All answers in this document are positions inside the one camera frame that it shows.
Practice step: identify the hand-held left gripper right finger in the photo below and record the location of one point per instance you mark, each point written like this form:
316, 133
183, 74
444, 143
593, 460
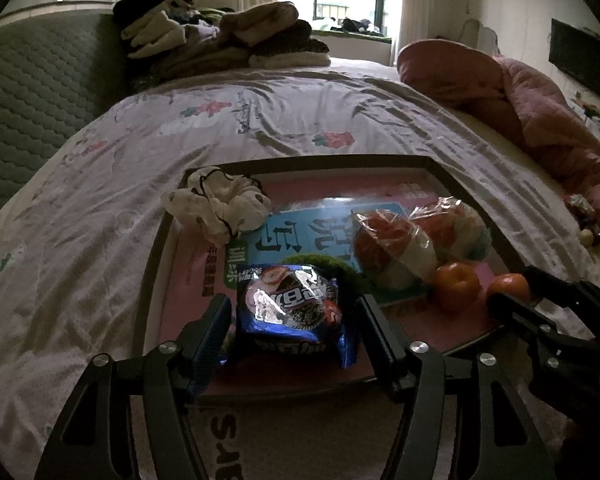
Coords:
380, 340

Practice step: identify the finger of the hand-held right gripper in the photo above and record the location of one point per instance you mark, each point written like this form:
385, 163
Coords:
520, 317
570, 292

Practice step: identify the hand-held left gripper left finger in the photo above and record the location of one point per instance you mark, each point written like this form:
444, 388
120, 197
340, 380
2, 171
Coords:
207, 347

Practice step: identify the orange tangerine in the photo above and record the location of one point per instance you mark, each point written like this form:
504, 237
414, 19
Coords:
457, 287
510, 285

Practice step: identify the shallow cardboard box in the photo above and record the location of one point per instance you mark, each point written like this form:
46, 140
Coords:
280, 375

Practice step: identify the orange white snack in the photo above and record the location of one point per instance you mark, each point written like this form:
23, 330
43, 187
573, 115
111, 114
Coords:
390, 255

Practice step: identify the blue cookie packet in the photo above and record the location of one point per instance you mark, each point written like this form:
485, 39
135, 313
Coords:
290, 310

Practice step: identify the orange blue snack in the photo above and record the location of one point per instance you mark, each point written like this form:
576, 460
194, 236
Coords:
455, 230

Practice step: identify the small plush toy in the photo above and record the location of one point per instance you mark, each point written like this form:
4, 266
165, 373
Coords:
582, 217

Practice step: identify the pink quilt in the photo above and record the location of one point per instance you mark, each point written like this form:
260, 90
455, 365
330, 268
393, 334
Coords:
520, 100

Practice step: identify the strawberry print bedsheet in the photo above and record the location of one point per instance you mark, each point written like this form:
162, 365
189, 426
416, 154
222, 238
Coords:
130, 160

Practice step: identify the white scalloped furniture piece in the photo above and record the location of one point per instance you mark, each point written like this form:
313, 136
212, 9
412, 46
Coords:
480, 35

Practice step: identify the olive folded garment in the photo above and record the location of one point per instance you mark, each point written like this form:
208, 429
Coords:
205, 60

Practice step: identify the white folded cloth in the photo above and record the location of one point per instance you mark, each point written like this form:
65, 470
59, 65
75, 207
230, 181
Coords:
290, 60

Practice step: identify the grey quilted headboard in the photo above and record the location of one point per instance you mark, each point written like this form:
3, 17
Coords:
30, 110

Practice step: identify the dark knitted garment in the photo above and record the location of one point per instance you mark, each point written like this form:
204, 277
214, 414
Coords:
300, 37

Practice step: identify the dark cloth bundle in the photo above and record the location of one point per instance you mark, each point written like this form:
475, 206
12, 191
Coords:
355, 25

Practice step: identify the brown fleece garment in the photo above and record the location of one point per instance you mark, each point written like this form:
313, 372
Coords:
260, 20

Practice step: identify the black garment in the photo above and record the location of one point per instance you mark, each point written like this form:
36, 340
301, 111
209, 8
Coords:
145, 2

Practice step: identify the black wall television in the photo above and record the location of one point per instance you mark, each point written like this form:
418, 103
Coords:
580, 57

